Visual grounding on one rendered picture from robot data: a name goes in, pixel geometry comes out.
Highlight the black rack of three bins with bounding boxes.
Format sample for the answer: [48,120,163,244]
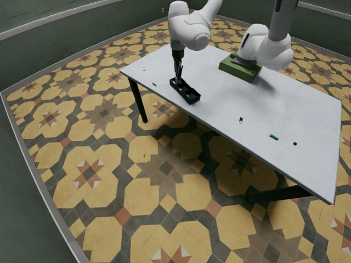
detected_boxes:
[169,77,201,105]

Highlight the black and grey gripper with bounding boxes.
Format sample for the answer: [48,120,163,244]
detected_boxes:
[172,49,185,84]

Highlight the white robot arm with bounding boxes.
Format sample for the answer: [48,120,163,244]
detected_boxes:
[168,0,298,71]

